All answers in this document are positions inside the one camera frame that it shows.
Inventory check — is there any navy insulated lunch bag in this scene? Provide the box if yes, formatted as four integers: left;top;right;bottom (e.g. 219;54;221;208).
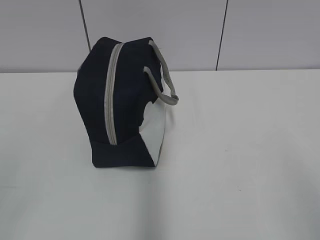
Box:
73;37;179;168

